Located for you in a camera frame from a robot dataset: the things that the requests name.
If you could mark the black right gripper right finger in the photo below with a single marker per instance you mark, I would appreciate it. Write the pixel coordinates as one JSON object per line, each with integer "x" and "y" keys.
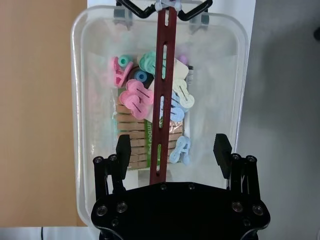
{"x": 222, "y": 152}

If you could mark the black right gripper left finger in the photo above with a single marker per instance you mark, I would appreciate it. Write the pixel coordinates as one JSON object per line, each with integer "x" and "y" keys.
{"x": 123, "y": 155}

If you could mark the wooden clothespin pack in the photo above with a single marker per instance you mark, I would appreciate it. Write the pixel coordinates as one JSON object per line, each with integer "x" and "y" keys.
{"x": 132, "y": 140}

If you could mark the light blue plastic peg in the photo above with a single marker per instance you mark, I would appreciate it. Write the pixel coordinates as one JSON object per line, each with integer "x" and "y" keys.
{"x": 176, "y": 112}
{"x": 181, "y": 150}

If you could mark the clear plastic storage box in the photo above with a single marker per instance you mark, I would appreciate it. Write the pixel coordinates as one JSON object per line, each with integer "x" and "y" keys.
{"x": 90, "y": 112}

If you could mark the large pink plastic peg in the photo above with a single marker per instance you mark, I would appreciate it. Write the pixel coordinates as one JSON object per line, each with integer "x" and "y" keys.
{"x": 137, "y": 97}

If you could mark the cream plastic peg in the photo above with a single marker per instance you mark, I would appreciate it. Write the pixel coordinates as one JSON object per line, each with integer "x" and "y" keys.
{"x": 183, "y": 93}

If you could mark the blue plastic roller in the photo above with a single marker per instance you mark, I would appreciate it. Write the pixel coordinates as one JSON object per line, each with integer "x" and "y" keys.
{"x": 141, "y": 76}

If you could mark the small pink plastic peg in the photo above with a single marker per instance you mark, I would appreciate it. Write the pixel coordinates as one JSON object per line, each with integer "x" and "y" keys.
{"x": 117, "y": 72}

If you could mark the dark red slotted bar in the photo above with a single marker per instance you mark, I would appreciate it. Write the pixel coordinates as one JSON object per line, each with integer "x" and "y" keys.
{"x": 163, "y": 72}

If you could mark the teal plastic roller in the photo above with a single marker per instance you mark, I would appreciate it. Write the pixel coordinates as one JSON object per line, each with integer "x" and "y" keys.
{"x": 124, "y": 60}

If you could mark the mint green plastic peg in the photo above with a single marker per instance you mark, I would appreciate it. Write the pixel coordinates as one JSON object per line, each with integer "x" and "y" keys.
{"x": 148, "y": 63}

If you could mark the small purple ball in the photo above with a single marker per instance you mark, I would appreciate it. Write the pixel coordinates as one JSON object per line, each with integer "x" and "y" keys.
{"x": 183, "y": 59}

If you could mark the grey box hinge clip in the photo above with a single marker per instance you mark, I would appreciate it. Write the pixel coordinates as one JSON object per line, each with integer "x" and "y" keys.
{"x": 122, "y": 15}
{"x": 200, "y": 23}

